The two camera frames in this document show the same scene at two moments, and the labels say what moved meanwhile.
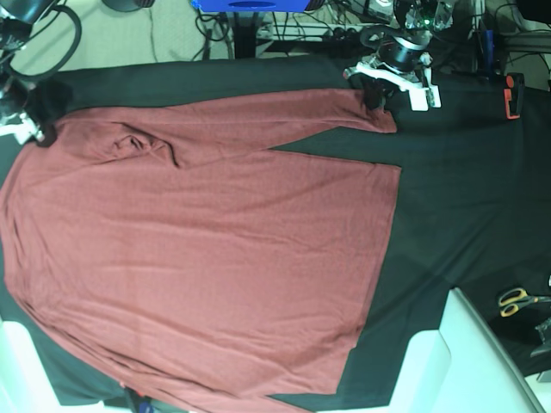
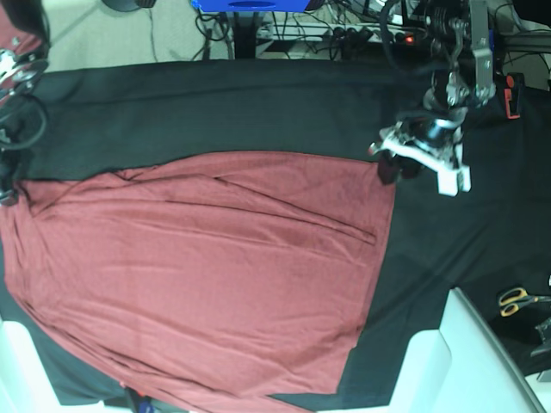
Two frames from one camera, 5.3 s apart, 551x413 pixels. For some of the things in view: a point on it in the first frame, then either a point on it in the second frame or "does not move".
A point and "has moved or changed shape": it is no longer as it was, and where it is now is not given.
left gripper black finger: x=374 y=94 to x=388 y=167
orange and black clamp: x=514 y=93 does not move
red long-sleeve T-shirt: x=165 y=248 has moved or changed shape
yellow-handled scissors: x=513 y=298 does not move
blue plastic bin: x=251 y=5 does not move
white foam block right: x=460 y=367 does not move
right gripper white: x=46 y=101 to x=9 y=187
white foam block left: x=27 y=385 does not move
